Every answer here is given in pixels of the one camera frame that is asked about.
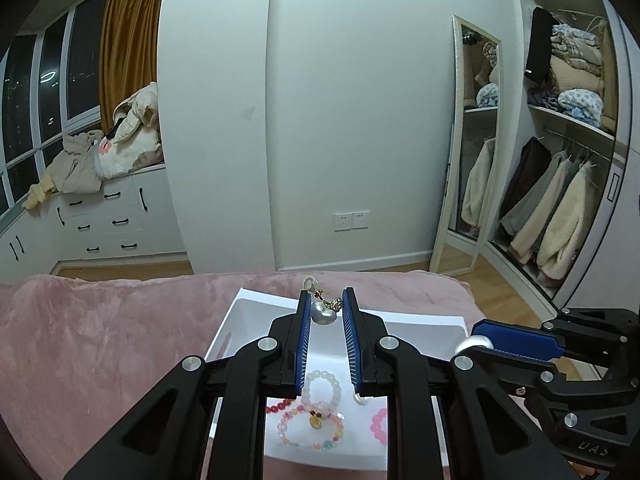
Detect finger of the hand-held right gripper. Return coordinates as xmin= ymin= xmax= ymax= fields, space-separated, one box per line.
xmin=471 ymin=307 xmax=640 ymax=362
xmin=481 ymin=349 xmax=627 ymax=397

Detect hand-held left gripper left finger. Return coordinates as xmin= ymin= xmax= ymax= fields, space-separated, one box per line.
xmin=64 ymin=289 xmax=313 ymax=480

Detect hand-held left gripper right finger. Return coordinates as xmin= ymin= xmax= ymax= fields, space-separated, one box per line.
xmin=341 ymin=286 xmax=576 ymax=480

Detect white bead bracelet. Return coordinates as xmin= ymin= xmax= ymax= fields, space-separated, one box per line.
xmin=301 ymin=369 xmax=343 ymax=411

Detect white rectangular storage box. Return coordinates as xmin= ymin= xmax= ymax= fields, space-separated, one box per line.
xmin=204 ymin=287 xmax=468 ymax=473

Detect multicolour charm bead bracelet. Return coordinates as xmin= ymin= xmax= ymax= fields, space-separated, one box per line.
xmin=276 ymin=407 xmax=346 ymax=451

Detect pink bead bracelet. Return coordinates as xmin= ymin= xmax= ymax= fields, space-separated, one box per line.
xmin=369 ymin=407 xmax=389 ymax=443

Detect grey hanging coat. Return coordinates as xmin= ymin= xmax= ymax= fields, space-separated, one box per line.
xmin=500 ymin=152 xmax=576 ymax=236

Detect dark brown hanging coat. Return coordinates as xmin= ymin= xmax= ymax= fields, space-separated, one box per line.
xmin=500 ymin=137 xmax=553 ymax=221

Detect open white wardrobe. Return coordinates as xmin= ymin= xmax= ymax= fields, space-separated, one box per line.
xmin=487 ymin=0 xmax=640 ymax=321

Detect white framed standing mirror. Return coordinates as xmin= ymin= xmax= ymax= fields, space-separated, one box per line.
xmin=430 ymin=14 xmax=502 ymax=277

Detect pink fluffy blanket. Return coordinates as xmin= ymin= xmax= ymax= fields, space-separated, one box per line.
xmin=0 ymin=270 xmax=481 ymax=480

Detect white drawer cabinet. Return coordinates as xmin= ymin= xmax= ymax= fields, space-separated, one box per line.
xmin=0 ymin=160 xmax=188 ymax=281

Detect blue dotted folded blanket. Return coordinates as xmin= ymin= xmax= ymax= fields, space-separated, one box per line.
xmin=557 ymin=89 xmax=606 ymax=123

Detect white plush blanket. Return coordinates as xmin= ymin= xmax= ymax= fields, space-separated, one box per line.
xmin=95 ymin=125 xmax=166 ymax=181

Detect stack of folded clothes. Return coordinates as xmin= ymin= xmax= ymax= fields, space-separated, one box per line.
xmin=547 ymin=22 xmax=617 ymax=133

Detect beige puffer jacket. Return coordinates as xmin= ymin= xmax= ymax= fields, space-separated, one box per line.
xmin=107 ymin=82 xmax=161 ymax=143

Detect black hanging garment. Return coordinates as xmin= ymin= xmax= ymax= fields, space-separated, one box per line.
xmin=524 ymin=7 xmax=558 ymax=83

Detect mustard yellow curtain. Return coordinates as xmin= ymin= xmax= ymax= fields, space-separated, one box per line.
xmin=99 ymin=0 xmax=171 ymax=133

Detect large bay window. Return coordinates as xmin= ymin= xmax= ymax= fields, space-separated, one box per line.
xmin=0 ymin=7 xmax=110 ymax=211

